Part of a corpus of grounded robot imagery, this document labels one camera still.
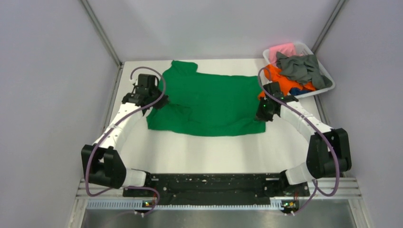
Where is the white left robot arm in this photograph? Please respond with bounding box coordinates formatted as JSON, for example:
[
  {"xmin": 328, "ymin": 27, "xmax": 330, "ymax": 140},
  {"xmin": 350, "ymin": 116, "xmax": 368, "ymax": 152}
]
[{"xmin": 81, "ymin": 74, "xmax": 169, "ymax": 196}]

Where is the orange t shirt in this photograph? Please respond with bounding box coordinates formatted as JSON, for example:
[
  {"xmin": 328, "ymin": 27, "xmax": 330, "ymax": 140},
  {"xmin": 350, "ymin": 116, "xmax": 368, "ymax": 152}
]
[{"xmin": 263, "ymin": 64, "xmax": 317, "ymax": 95}]

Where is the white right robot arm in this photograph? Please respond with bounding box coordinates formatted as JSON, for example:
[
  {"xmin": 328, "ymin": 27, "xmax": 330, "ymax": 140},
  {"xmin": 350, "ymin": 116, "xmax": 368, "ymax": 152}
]
[{"xmin": 256, "ymin": 82, "xmax": 352, "ymax": 197}]

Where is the aluminium frame rail right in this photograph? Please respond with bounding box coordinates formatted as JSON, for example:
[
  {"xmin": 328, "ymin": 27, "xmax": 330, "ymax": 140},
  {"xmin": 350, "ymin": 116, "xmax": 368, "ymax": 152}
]
[{"xmin": 311, "ymin": 0, "xmax": 348, "ymax": 177}]

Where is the green t shirt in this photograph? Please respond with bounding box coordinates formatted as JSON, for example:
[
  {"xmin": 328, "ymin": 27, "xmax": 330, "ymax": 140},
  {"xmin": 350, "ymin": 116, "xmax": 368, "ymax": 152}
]
[{"xmin": 146, "ymin": 60, "xmax": 266, "ymax": 137}]

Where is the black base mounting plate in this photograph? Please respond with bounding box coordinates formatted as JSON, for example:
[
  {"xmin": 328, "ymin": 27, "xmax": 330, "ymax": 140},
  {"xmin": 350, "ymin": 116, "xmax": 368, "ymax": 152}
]
[{"xmin": 123, "ymin": 173, "xmax": 310, "ymax": 206}]

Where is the white slotted cable duct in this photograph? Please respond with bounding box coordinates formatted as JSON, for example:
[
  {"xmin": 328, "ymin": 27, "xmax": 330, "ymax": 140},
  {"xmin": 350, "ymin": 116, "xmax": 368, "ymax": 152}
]
[{"xmin": 86, "ymin": 199, "xmax": 295, "ymax": 211}]

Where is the blue t shirt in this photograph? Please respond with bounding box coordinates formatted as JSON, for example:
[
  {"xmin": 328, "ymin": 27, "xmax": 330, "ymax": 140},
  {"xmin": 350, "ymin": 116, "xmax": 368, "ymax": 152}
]
[{"xmin": 289, "ymin": 87, "xmax": 311, "ymax": 96}]

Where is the grey t shirt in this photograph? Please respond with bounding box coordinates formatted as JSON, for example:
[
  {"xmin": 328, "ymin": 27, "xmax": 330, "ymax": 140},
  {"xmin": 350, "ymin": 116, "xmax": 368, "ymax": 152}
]
[{"xmin": 276, "ymin": 52, "xmax": 333, "ymax": 90}]

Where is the aluminium frame rail left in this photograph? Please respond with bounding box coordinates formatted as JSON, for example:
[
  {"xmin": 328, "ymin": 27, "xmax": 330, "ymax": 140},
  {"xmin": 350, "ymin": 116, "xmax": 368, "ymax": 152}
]
[{"xmin": 80, "ymin": 0, "xmax": 122, "ymax": 138}]

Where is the pink t shirt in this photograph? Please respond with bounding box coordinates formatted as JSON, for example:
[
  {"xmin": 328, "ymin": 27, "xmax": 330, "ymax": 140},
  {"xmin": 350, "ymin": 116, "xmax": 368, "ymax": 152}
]
[{"xmin": 269, "ymin": 43, "xmax": 297, "ymax": 66}]

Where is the white plastic laundry bin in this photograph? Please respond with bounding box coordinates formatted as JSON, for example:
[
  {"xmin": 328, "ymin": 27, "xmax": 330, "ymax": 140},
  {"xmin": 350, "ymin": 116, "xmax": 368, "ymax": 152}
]
[{"xmin": 263, "ymin": 42, "xmax": 336, "ymax": 98}]

